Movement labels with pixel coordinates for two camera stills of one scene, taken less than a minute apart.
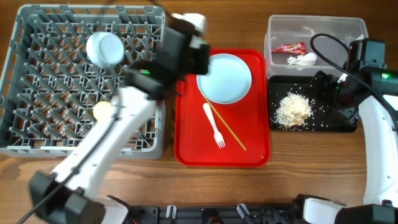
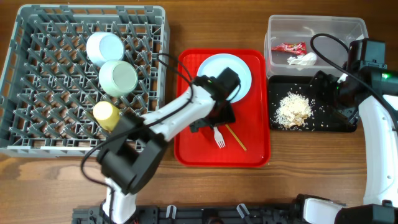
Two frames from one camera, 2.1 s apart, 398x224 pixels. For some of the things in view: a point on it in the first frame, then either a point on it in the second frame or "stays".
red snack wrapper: x=300 y=48 stays
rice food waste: x=293 y=109 stays
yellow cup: x=103 y=111 stays
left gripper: x=205 y=44 → x=227 y=115
